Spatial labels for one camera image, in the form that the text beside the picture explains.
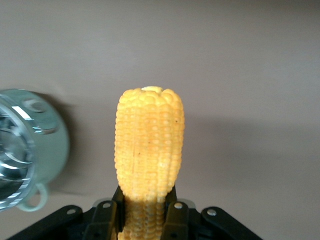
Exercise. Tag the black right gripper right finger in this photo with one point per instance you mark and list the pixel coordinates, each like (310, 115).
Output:
(177, 220)

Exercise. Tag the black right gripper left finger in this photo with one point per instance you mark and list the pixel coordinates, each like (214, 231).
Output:
(102, 220)

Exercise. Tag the yellow corn cob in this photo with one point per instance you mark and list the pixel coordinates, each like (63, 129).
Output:
(150, 137)

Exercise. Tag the brown table cover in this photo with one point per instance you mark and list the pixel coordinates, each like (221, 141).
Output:
(225, 75)

